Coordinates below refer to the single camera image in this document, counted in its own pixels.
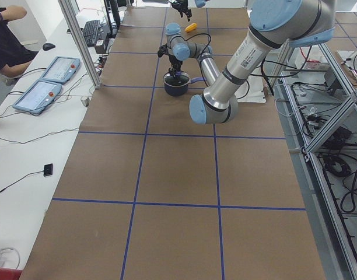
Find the aluminium frame post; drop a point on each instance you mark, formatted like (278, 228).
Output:
(77, 35)

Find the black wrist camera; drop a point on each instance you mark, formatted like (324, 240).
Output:
(163, 50)

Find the black keyboard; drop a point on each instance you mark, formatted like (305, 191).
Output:
(91, 32)

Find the glass pot lid blue knob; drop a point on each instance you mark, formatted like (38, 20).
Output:
(180, 81)

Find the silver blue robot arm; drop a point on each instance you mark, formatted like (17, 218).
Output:
(272, 23)

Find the seated person in black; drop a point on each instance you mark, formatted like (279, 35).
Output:
(14, 57)

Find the yellow corn cob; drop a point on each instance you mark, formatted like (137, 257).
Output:
(191, 27)

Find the black computer mouse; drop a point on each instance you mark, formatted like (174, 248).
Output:
(48, 46)

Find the small black square pad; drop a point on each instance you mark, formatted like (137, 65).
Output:
(48, 169)

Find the blue teach pendant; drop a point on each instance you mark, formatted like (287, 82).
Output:
(38, 96)
(61, 70)

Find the dark blue saucepan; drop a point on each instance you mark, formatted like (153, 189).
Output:
(182, 90)

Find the far blue teach pendant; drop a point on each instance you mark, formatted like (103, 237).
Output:
(61, 70)

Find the near blue teach pendant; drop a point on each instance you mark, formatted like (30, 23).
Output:
(38, 96)

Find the white camera mast with base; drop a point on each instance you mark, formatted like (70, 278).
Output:
(254, 90)

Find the brown paper table mat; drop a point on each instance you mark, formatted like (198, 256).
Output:
(148, 194)

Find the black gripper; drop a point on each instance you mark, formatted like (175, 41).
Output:
(182, 6)
(175, 62)

